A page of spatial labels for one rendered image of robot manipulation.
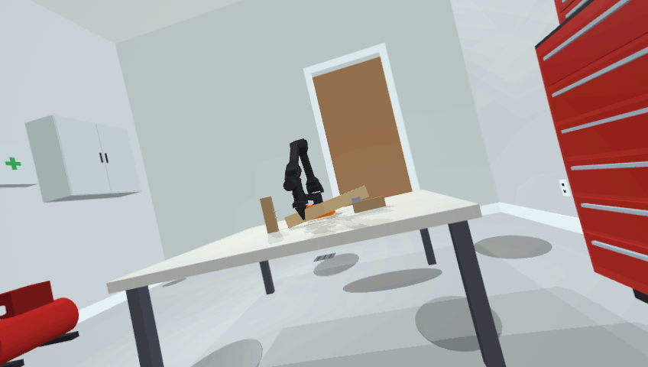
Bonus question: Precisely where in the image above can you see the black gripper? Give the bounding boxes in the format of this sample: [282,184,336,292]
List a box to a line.
[292,189,308,220]

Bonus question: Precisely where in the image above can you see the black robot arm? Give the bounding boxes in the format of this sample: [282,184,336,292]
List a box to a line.
[283,138,324,205]

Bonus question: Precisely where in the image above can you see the long tan wooden rail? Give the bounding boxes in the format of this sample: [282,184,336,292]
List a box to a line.
[284,186,369,229]

